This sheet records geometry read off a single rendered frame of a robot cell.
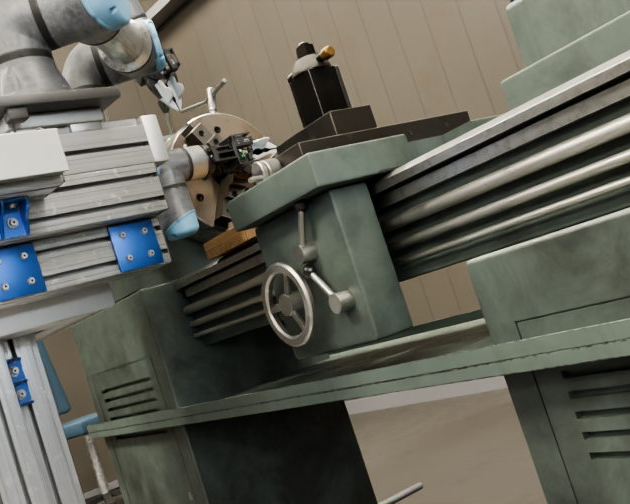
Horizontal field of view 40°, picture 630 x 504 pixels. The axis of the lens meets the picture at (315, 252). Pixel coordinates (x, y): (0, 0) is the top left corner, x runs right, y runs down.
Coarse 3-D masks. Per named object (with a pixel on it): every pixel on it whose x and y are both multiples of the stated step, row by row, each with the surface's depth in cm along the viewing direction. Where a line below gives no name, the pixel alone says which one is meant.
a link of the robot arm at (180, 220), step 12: (168, 192) 185; (180, 192) 186; (168, 204) 185; (180, 204) 185; (192, 204) 188; (168, 216) 185; (180, 216) 185; (192, 216) 186; (168, 228) 185; (180, 228) 184; (192, 228) 186
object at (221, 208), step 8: (232, 176) 211; (224, 184) 214; (232, 184) 211; (240, 184) 211; (224, 192) 213; (232, 192) 212; (240, 192) 213; (224, 200) 212; (216, 208) 215; (224, 208) 211; (216, 216) 213; (224, 216) 211; (216, 224) 214; (224, 224) 215
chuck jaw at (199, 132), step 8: (192, 128) 217; (200, 128) 213; (184, 136) 215; (192, 136) 213; (200, 136) 212; (208, 136) 214; (216, 136) 213; (192, 144) 215; (200, 144) 213; (208, 144) 211; (216, 144) 212
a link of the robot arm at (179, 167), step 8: (168, 152) 188; (176, 152) 188; (184, 152) 189; (168, 160) 186; (176, 160) 187; (184, 160) 188; (160, 168) 184; (168, 168) 185; (176, 168) 187; (184, 168) 188; (192, 168) 189; (160, 176) 185; (168, 176) 185; (176, 176) 186; (184, 176) 189; (168, 184) 185
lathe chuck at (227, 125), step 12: (192, 120) 217; (204, 120) 219; (216, 120) 221; (228, 120) 223; (240, 120) 225; (180, 132) 218; (216, 132) 220; (228, 132) 222; (240, 132) 224; (252, 132) 226; (168, 144) 217; (180, 144) 214; (192, 180) 213; (204, 180) 215; (192, 192) 212; (204, 192) 214; (216, 192) 216; (204, 204) 213; (216, 204) 215; (204, 216) 213; (204, 228) 215; (228, 228) 215
